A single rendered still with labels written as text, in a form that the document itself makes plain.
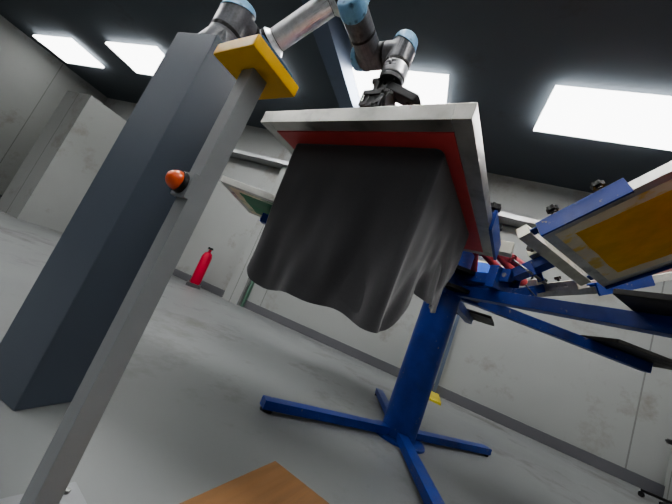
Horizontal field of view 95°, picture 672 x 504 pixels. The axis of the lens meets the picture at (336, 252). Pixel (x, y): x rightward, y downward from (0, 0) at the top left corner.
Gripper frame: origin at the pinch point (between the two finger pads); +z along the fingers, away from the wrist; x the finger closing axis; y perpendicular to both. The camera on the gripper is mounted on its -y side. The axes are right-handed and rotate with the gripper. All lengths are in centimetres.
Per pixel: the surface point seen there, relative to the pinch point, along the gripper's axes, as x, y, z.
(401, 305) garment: -7.7, -18.7, 40.2
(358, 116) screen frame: 13.3, -2.6, 4.1
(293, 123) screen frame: 12.5, 17.9, 4.6
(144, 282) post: 32, 13, 54
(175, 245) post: 30, 13, 46
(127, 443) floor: 2, 38, 99
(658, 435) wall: -429, -181, 43
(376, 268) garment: 3.1, -14.7, 35.4
